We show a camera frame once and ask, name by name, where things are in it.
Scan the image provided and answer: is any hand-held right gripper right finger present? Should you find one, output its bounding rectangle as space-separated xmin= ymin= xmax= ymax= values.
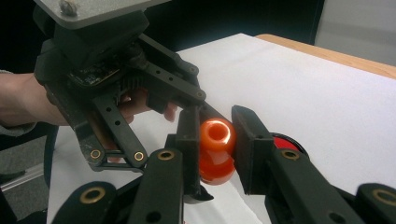
xmin=231 ymin=105 xmax=276 ymax=196

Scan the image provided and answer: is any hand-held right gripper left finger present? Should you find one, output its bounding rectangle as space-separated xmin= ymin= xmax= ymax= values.
xmin=165 ymin=105 xmax=203 ymax=202

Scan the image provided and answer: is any round red ink pad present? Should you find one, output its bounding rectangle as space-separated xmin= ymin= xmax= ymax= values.
xmin=270 ymin=132 xmax=310 ymax=159

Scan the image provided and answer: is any dark curtain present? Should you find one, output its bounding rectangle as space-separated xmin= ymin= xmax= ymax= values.
xmin=0 ymin=0 xmax=326 ymax=75

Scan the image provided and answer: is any wooden table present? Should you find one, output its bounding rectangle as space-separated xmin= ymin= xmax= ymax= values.
xmin=255 ymin=33 xmax=396 ymax=80

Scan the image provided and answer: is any aluminium floor rail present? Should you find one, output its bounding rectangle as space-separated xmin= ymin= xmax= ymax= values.
xmin=0 ymin=162 xmax=45 ymax=192

